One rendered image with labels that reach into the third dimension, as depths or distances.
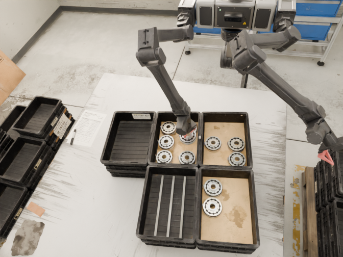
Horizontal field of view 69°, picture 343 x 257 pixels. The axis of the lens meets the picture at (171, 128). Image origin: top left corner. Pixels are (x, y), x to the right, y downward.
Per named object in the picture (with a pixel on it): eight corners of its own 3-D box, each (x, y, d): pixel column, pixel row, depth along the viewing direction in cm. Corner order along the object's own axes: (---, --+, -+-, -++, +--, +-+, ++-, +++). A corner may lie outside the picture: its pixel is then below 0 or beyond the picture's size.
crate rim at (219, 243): (198, 168, 143) (198, 166, 141) (252, 170, 138) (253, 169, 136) (195, 243, 120) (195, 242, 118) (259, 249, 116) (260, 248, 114)
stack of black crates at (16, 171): (38, 153, 256) (18, 135, 228) (63, 158, 248) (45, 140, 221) (15, 189, 235) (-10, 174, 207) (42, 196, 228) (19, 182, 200)
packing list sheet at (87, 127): (83, 109, 207) (82, 108, 207) (107, 113, 202) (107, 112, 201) (64, 142, 190) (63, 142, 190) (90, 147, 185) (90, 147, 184)
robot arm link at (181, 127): (189, 104, 128) (173, 104, 131) (184, 122, 122) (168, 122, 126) (195, 118, 137) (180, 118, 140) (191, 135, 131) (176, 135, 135)
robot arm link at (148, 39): (152, 23, 93) (130, 28, 97) (158, 60, 97) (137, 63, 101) (193, 24, 130) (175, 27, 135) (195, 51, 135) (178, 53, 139)
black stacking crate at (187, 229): (151, 173, 155) (147, 165, 146) (198, 175, 150) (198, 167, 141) (140, 241, 133) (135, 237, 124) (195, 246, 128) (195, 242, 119)
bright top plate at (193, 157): (179, 150, 156) (179, 150, 156) (195, 151, 155) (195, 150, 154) (178, 165, 151) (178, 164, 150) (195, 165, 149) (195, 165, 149)
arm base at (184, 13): (194, 26, 140) (194, 5, 130) (191, 34, 135) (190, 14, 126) (179, 25, 142) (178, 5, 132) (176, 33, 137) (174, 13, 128)
